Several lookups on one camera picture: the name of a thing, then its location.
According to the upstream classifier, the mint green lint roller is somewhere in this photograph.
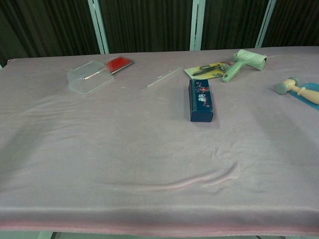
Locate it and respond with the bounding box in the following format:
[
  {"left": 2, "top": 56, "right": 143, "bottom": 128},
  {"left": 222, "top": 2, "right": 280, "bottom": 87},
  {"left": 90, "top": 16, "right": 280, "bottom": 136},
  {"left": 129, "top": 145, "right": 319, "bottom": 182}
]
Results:
[{"left": 222, "top": 49, "right": 269, "bottom": 83}]

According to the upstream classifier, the wooden toy hammer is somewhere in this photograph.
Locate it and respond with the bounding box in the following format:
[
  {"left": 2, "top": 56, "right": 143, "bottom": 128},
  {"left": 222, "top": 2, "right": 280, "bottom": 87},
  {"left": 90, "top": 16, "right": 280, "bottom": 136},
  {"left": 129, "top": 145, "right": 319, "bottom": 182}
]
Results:
[{"left": 275, "top": 77, "right": 319, "bottom": 105}]

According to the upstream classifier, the razor in yellow blister pack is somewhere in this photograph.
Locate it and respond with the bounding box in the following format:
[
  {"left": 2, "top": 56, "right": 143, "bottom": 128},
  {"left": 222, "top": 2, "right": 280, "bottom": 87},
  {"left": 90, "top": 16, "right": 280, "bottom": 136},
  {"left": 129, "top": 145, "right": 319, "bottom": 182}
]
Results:
[{"left": 184, "top": 61, "right": 234, "bottom": 82}]

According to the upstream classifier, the white frame post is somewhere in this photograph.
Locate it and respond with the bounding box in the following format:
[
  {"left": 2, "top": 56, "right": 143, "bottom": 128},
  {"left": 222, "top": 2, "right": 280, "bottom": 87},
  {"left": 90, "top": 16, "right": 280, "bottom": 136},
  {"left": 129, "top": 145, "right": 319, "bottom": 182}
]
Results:
[
  {"left": 189, "top": 0, "right": 206, "bottom": 51},
  {"left": 87, "top": 0, "right": 110, "bottom": 55},
  {"left": 255, "top": 0, "right": 277, "bottom": 48}
]

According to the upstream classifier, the pink tablecloth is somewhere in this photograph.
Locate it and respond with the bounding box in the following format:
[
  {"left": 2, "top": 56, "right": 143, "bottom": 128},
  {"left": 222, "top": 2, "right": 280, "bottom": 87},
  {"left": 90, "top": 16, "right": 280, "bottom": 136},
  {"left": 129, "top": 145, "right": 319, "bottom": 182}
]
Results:
[{"left": 0, "top": 46, "right": 319, "bottom": 237}]

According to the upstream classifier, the blue plastic tray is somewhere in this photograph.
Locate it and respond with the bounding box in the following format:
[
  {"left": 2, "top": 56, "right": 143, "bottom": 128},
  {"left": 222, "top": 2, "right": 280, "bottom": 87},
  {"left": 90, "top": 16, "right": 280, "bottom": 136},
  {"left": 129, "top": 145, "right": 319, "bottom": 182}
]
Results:
[{"left": 291, "top": 82, "right": 319, "bottom": 112}]

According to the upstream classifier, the dark blue glasses case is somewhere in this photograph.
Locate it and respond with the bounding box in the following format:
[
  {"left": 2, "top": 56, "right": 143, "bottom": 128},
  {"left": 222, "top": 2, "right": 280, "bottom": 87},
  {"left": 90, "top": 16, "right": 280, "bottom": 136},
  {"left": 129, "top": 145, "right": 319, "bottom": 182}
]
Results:
[{"left": 190, "top": 79, "right": 216, "bottom": 122}]

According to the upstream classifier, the red flat card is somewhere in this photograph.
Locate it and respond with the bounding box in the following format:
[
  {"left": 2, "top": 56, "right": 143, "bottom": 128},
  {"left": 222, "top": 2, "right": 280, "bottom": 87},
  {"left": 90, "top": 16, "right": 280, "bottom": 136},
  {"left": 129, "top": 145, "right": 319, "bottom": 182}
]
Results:
[{"left": 106, "top": 56, "right": 135, "bottom": 75}]

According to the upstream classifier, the clear plastic container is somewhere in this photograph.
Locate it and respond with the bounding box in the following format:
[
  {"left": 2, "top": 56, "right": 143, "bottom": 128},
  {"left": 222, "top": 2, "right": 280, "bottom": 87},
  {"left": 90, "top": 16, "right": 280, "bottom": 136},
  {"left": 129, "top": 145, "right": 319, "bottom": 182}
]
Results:
[{"left": 67, "top": 60, "right": 115, "bottom": 96}]

